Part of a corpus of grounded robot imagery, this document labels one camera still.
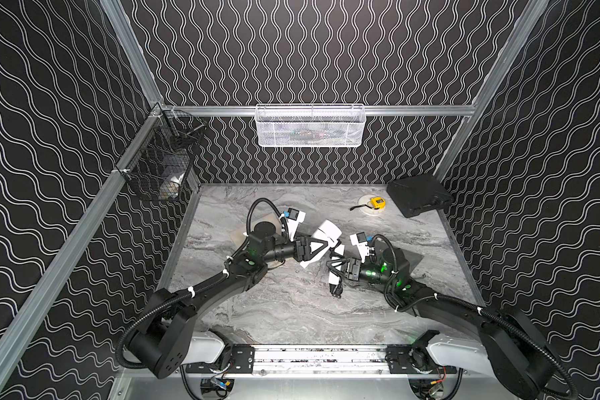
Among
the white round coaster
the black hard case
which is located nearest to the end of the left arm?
the white round coaster

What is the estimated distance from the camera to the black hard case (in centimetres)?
109

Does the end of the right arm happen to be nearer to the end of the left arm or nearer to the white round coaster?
the end of the left arm

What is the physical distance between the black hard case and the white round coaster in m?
0.09

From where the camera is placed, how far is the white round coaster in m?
1.12

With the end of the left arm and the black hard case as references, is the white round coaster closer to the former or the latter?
the black hard case
